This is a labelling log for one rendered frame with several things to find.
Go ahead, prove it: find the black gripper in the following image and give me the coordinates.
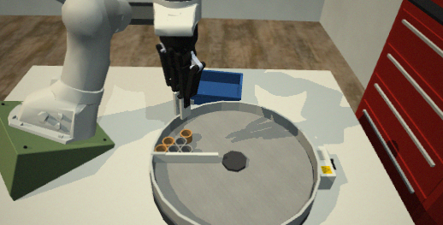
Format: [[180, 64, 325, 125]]
[[156, 24, 206, 120]]

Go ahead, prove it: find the grey round turning table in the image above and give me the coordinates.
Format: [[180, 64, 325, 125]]
[[149, 101, 336, 225]]

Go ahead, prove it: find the bronze bushing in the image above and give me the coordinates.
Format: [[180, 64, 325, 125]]
[[180, 129, 192, 144], [162, 137, 174, 147], [155, 145, 168, 152]]

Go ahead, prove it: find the grey metal bushing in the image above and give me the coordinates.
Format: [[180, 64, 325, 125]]
[[168, 145, 180, 152], [180, 145, 192, 152], [174, 137, 187, 148]]

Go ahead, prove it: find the blue plastic crate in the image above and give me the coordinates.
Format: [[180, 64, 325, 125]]
[[191, 69, 243, 105]]

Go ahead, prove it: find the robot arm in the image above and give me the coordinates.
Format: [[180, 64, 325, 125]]
[[8, 0, 202, 145]]

